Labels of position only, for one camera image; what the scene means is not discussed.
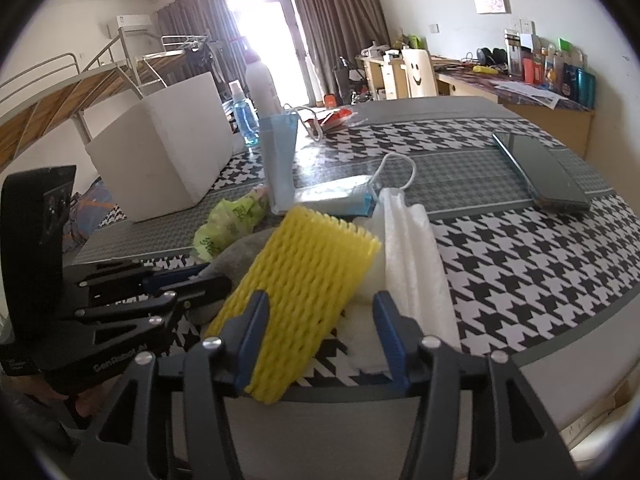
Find white pump bottle red top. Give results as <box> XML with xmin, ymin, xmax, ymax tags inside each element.
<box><xmin>244</xmin><ymin>49</ymin><xmax>283</xmax><ymax>118</ymax></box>

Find brown curtain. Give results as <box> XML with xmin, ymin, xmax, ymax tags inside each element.
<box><xmin>156</xmin><ymin>0</ymin><xmax>246</xmax><ymax>87</ymax></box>
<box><xmin>295</xmin><ymin>0</ymin><xmax>390</xmax><ymax>93</ymax></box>

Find grey cloth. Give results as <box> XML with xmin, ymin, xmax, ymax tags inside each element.
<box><xmin>186</xmin><ymin>228</ymin><xmax>274</xmax><ymax>326</ymax></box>

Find right brown curtain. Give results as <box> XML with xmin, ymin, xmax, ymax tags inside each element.
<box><xmin>295</xmin><ymin>0</ymin><xmax>390</xmax><ymax>93</ymax></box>

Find white foam sheet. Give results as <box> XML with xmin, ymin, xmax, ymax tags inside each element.
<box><xmin>337</xmin><ymin>188</ymin><xmax>461</xmax><ymax>374</ymax></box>

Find left brown curtain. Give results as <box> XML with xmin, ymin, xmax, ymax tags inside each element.
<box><xmin>156</xmin><ymin>0</ymin><xmax>246</xmax><ymax>87</ymax></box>

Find wooden desk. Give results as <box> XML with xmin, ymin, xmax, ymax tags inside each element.
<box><xmin>357</xmin><ymin>56</ymin><xmax>594</xmax><ymax>157</ymax></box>

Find houndstooth table cloth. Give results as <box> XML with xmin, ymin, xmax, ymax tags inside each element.
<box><xmin>296</xmin><ymin>98</ymin><xmax>639</xmax><ymax>426</ymax></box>

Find blue orange quilt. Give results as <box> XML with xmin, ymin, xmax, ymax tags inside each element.
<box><xmin>62</xmin><ymin>178</ymin><xmax>116</xmax><ymax>254</ymax></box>

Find green plastic bag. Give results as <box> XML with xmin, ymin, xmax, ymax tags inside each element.
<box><xmin>192</xmin><ymin>185</ymin><xmax>269</xmax><ymax>262</ymax></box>

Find red snack packet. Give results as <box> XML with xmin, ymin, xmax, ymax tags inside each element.
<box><xmin>304</xmin><ymin>107</ymin><xmax>357</xmax><ymax>132</ymax></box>

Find white styrofoam box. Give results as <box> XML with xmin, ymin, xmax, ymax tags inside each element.
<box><xmin>86</xmin><ymin>73</ymin><xmax>233</xmax><ymax>222</ymax></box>

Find wooden chair smiley face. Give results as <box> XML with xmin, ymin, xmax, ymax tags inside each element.
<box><xmin>402</xmin><ymin>49</ymin><xmax>439</xmax><ymax>98</ymax></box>

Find papers on desk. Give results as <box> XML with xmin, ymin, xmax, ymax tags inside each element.
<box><xmin>491</xmin><ymin>79</ymin><xmax>563</xmax><ymax>110</ymax></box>

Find wall air conditioner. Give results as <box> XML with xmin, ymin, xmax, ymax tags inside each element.
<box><xmin>106</xmin><ymin>14</ymin><xmax>153</xmax><ymax>39</ymax></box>

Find blue liquid sanitizer bottle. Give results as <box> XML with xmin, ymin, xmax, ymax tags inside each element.
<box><xmin>229</xmin><ymin>80</ymin><xmax>259</xmax><ymax>148</ymax></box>

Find yellow foam fruit net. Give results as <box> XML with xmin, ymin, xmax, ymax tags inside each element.
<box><xmin>206</xmin><ymin>206</ymin><xmax>382</xmax><ymax>404</ymax></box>

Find blue face mask case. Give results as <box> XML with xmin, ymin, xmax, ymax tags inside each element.
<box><xmin>259</xmin><ymin>112</ymin><xmax>418</xmax><ymax>218</ymax></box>

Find metal bunk bed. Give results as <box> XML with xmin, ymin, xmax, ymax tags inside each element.
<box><xmin>1</xmin><ymin>28</ymin><xmax>162</xmax><ymax>167</ymax></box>
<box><xmin>134</xmin><ymin>35</ymin><xmax>227</xmax><ymax>90</ymax></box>

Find black smartphone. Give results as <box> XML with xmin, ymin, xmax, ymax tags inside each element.
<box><xmin>491</xmin><ymin>132</ymin><xmax>590</xmax><ymax>214</ymax></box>

